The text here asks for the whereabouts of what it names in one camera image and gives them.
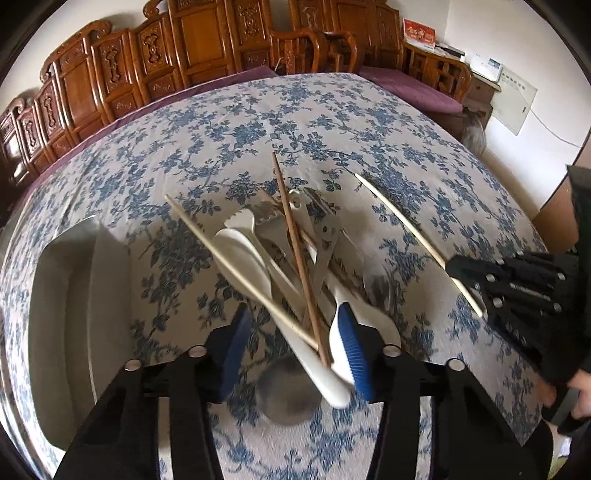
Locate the light bamboo chopstick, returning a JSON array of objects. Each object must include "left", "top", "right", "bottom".
[
  {"left": 353, "top": 173, "right": 484, "bottom": 318},
  {"left": 164, "top": 194, "right": 318, "bottom": 352}
]

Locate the white plastic rice spoon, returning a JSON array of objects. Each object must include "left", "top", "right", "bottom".
[{"left": 211, "top": 228, "right": 352, "bottom": 409}]

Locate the dark brown wooden chopstick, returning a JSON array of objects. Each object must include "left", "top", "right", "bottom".
[{"left": 273, "top": 152, "right": 329, "bottom": 366}]

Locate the person's right hand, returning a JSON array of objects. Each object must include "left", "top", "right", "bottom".
[{"left": 536, "top": 370, "right": 591, "bottom": 419}]

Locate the stainless steel ladle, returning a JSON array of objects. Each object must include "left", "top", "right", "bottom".
[{"left": 256, "top": 355, "right": 322, "bottom": 427}]

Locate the blue floral tablecloth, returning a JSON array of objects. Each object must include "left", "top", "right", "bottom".
[{"left": 1, "top": 74, "right": 543, "bottom": 478}]

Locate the grey rectangular utensil tray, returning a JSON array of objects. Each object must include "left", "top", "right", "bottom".
[{"left": 28, "top": 217, "right": 133, "bottom": 450}]

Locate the white electrical panel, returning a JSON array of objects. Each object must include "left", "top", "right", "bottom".
[{"left": 492, "top": 66, "right": 538, "bottom": 136}]

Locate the wooden side table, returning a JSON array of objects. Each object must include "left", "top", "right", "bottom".
[{"left": 402, "top": 41, "right": 501, "bottom": 117}]

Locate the purple armchair cushion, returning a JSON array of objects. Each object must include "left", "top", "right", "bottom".
[{"left": 359, "top": 66, "right": 463, "bottom": 114}]

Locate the red box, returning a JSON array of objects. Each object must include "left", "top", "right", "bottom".
[{"left": 403, "top": 18, "right": 437, "bottom": 49}]

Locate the carved wooden armchair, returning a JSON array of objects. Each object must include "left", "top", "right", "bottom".
[{"left": 288, "top": 0, "right": 404, "bottom": 73}]

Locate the carved wooden long sofa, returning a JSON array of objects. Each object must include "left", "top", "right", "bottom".
[{"left": 0, "top": 0, "right": 325, "bottom": 186}]

